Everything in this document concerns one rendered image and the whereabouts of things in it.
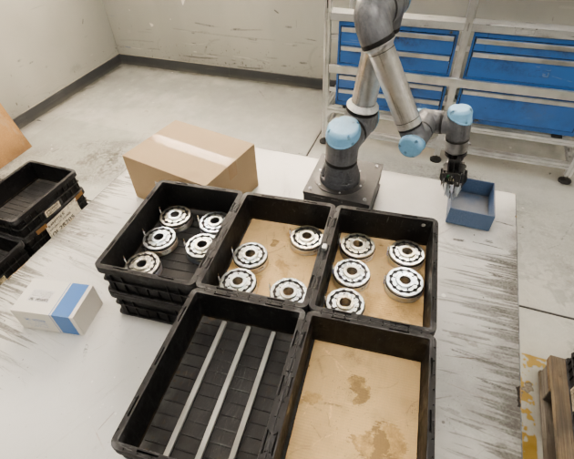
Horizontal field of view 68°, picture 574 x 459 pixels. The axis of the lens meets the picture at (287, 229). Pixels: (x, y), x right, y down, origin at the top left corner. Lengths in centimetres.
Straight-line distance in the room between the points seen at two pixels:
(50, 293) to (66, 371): 24
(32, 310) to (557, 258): 248
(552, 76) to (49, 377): 283
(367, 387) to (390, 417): 8
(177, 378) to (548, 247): 224
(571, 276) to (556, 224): 41
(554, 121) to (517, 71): 40
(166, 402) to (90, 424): 26
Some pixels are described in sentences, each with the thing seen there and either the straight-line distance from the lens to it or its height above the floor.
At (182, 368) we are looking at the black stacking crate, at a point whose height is 83.
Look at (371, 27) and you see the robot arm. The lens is 128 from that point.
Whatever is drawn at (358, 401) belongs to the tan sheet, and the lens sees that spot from 104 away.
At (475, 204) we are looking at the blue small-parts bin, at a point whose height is 71.
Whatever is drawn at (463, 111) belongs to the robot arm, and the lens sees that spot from 146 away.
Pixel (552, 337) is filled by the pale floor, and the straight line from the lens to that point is 239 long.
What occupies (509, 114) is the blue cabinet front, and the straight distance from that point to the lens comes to 308.
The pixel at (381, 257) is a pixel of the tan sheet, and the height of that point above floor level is 83.
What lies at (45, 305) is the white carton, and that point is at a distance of 143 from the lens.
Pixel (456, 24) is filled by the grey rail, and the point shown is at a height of 92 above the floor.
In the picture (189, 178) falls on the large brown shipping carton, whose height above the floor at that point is 90.
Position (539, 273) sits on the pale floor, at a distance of 264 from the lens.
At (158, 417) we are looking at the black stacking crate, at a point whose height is 83.
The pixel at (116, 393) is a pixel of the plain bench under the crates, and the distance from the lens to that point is 129.
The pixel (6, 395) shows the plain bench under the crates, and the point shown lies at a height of 70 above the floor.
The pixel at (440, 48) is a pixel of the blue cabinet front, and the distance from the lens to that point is 291.
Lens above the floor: 177
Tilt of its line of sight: 44 degrees down
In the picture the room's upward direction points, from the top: 3 degrees counter-clockwise
